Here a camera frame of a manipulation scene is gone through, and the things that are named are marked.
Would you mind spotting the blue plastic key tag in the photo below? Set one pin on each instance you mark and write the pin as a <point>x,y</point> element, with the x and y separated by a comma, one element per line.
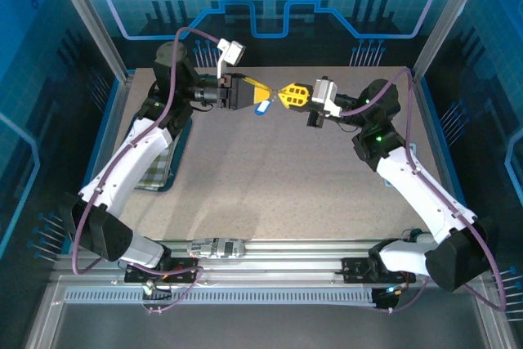
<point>262,107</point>

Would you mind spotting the silver keyring with keys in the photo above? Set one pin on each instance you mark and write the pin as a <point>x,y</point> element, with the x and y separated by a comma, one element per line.
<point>275,94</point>

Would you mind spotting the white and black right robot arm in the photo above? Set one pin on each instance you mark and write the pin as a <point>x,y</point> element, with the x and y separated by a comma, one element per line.
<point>417,189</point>

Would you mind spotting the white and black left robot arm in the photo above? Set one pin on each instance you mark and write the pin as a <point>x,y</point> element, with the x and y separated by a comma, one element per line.
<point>126,165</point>

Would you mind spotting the dark teal tray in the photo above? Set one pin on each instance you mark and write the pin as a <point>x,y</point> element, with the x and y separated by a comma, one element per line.
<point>180,161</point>

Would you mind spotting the checked cloth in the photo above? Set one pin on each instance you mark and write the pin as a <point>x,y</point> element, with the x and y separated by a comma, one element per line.
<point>157,173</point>

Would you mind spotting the round clock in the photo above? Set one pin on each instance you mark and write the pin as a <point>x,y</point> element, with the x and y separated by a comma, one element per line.
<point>421,236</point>

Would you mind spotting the small circuit board with LEDs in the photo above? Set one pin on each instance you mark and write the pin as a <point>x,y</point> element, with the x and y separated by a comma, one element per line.
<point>390,292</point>
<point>152,289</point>

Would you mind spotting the tape-wrapped bundle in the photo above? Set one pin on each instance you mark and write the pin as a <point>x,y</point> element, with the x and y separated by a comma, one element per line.
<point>216,247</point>

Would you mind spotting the aluminium side rail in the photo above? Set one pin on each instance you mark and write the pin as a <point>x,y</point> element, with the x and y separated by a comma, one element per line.
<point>432,120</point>
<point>112,120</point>

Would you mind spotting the aluminium frame post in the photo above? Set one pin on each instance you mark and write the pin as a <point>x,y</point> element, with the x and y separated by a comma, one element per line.
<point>449,18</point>
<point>90,18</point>

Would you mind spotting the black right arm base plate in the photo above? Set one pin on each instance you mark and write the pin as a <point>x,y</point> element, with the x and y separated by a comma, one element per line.
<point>355,269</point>

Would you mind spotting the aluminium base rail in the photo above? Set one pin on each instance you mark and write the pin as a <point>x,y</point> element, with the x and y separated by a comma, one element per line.
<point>286,259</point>

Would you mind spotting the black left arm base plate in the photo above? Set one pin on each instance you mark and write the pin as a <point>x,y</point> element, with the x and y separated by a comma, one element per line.
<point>186,264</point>

